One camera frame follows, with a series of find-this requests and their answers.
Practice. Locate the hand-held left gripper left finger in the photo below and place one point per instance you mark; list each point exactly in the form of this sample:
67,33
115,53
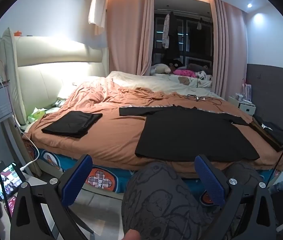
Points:
77,180

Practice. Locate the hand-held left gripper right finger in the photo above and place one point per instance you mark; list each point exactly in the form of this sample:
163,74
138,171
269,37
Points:
209,182

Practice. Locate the black long-sleeved shirt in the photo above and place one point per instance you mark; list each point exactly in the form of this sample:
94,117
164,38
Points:
189,135

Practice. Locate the person's left hand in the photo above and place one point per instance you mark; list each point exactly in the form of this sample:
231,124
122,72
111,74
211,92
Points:
132,235

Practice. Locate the dark garment with white print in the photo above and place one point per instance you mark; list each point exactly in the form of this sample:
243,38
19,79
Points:
279,132

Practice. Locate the blue patterned bed sheet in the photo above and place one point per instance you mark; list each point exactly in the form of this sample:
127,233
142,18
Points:
121,177

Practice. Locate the person's left leg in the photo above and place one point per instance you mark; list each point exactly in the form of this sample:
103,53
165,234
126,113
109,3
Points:
156,200

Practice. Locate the folded black garment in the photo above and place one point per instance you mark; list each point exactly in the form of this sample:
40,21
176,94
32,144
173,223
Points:
74,123

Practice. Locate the white bedside cabinet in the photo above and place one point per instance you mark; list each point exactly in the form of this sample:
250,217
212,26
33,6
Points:
247,108

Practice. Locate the tablet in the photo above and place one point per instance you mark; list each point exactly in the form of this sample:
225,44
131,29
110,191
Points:
6,181

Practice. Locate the green tissue pack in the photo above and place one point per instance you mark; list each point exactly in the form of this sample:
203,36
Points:
35,115

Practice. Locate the cream padded headboard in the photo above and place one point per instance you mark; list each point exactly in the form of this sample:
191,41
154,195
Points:
46,80

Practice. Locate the bear print cream pillow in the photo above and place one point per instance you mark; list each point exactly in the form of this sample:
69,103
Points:
184,80

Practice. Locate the cow print plush toy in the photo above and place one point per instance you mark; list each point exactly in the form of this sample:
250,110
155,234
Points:
204,75

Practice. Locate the bedside storage rack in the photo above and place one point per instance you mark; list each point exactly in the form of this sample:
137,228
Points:
2,100

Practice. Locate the pink plush toy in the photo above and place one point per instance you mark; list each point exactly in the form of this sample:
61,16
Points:
185,73

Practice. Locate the grey plush toy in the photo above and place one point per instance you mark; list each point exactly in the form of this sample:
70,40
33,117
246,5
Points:
196,67

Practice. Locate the pink curtain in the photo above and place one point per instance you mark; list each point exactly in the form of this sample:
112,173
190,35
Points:
229,50
129,35

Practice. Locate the white duvet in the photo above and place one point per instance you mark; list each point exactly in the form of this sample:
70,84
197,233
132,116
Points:
144,82

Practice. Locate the black bear plush toy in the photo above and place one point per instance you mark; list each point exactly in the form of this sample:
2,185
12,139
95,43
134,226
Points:
175,63

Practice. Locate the white plush toy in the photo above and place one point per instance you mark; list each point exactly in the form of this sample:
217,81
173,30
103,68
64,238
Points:
160,68

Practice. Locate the dark window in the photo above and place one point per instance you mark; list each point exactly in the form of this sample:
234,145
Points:
194,45

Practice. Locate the ceiling spotlight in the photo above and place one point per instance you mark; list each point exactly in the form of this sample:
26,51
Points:
249,5

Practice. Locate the black hanging coat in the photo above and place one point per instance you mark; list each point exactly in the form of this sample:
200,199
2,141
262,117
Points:
173,37

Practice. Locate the floral hanging garment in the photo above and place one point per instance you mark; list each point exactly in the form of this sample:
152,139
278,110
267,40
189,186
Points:
166,30

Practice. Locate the small orange toy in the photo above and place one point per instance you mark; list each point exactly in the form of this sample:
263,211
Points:
18,33

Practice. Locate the white hanging garment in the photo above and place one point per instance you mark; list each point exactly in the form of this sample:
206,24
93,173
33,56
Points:
97,7

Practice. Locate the grey metal bracket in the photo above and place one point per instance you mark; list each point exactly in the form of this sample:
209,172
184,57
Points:
192,95

